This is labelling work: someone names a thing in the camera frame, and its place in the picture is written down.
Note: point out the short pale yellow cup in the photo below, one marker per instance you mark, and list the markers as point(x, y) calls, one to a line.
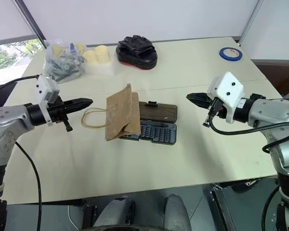
point(89, 57)

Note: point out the clear plastic bag of hardware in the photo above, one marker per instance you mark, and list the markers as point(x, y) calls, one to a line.
point(62, 65)

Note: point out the grey metal post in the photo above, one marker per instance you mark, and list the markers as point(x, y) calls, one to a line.
point(251, 21)

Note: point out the black boxing focus pad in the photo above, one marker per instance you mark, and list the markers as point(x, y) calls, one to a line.
point(137, 55)

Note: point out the screwdriver bit case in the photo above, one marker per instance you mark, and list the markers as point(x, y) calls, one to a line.
point(156, 132)

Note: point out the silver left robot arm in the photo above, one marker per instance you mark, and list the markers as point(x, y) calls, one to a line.
point(7, 120)

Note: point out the silver right robot thigh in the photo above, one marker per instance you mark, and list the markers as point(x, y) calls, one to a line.
point(177, 211)

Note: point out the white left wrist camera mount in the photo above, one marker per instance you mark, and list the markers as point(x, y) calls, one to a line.
point(44, 87)

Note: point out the black metal frame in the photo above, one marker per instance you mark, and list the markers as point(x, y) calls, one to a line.
point(219, 209)

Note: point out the blue tape roll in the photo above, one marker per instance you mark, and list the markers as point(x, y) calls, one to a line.
point(223, 55)

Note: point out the dark window frame bar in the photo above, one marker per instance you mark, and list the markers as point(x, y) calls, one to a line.
point(31, 21)

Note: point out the brown paper bag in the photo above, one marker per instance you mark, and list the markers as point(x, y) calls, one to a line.
point(120, 113)

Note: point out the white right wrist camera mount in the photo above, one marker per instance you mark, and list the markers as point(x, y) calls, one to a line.
point(228, 84)

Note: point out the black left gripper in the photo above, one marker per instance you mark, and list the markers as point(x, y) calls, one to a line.
point(57, 110)

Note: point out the silver robot thigh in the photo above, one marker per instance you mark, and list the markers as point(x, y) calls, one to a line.
point(177, 211)
point(113, 211)

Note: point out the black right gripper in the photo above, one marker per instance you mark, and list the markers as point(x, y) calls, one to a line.
point(218, 111)

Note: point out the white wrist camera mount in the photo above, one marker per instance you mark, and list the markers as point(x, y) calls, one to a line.
point(44, 87)
point(228, 84)

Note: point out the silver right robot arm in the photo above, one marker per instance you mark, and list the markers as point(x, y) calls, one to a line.
point(272, 110)

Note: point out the tall pale yellow cup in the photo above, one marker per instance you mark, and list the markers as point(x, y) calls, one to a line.
point(102, 54)

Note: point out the silver left robot thigh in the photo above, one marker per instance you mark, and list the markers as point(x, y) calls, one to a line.
point(113, 211)

